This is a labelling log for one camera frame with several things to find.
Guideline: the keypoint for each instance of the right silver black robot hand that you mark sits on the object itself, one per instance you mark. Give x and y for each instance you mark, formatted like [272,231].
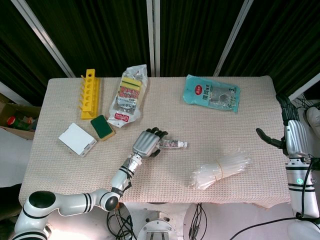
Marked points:
[296,137]

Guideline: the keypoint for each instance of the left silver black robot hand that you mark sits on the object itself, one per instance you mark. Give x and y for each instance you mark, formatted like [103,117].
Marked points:
[145,143]

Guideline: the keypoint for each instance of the white plastic tube package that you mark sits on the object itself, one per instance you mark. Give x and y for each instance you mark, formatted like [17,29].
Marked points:
[175,144]

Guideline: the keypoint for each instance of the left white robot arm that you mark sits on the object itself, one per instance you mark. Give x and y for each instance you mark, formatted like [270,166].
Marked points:
[72,202]

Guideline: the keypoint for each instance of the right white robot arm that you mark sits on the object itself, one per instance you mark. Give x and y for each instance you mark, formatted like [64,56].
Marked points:
[300,190]

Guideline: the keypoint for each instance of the white shoe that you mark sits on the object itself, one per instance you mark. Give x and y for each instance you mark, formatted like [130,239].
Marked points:
[313,117]

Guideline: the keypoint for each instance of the beige waffle tablecloth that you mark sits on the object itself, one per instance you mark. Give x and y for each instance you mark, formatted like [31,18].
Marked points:
[175,120]

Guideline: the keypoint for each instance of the green and yellow sponge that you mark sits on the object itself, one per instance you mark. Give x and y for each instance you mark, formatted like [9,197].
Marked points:
[102,127]

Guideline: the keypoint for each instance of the packaged sponges in clear bag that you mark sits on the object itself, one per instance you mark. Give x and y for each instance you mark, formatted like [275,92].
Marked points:
[127,97]

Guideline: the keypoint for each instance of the white cardboard box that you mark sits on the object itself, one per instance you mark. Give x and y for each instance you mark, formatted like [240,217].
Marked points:
[76,138]

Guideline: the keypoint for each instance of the yellow plastic tube rack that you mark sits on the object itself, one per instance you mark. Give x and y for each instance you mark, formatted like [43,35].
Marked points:
[89,100]

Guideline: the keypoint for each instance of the bundle of clear plastic straws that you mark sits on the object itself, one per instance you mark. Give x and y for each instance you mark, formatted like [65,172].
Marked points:
[225,167]

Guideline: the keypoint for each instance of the white robot torso base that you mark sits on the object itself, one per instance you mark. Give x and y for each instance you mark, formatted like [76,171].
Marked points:
[160,222]

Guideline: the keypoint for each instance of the teal packaged hook bag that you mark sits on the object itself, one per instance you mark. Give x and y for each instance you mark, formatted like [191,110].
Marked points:
[212,93]

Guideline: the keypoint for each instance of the brown cardboard box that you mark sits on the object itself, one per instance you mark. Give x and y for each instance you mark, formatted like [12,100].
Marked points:
[17,110]

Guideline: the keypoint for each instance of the red round can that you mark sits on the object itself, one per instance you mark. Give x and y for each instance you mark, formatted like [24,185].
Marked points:
[11,121]

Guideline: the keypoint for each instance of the aluminium frame post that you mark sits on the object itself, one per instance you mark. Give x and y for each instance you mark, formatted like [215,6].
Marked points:
[305,86]
[153,37]
[232,37]
[45,37]

